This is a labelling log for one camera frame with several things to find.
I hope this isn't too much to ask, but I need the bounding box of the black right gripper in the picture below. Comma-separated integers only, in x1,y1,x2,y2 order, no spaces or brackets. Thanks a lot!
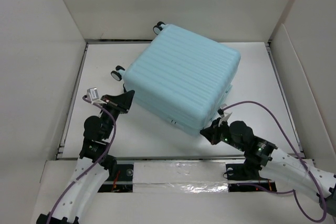
200,116,245,152

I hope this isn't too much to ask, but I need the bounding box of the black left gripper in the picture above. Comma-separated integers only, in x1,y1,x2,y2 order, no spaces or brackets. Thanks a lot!
100,90,134,138

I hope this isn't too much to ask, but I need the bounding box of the light blue hard-shell suitcase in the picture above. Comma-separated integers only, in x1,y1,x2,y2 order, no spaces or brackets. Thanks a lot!
111,22,241,135

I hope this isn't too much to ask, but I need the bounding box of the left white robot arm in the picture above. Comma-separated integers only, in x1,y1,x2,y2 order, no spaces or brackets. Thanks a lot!
36,88,135,223

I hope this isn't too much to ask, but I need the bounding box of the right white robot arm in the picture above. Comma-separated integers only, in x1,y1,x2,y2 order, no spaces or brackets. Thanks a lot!
200,119,335,216

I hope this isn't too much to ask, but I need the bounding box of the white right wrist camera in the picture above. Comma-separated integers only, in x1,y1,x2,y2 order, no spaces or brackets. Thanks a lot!
217,104,232,126

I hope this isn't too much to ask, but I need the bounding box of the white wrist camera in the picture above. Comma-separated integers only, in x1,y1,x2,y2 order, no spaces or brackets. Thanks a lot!
87,88,101,104
217,104,232,126

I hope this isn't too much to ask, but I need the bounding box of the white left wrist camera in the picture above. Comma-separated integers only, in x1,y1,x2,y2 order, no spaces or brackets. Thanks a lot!
87,88,101,104

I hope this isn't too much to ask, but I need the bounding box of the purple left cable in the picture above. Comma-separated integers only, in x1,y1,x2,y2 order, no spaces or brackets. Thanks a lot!
46,95,118,224

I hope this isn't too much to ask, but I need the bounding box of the purple cable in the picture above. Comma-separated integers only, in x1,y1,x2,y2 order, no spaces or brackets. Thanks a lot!
46,95,118,224
220,101,328,222

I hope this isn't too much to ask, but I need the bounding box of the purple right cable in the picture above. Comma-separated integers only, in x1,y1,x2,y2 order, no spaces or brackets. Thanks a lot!
220,101,328,222

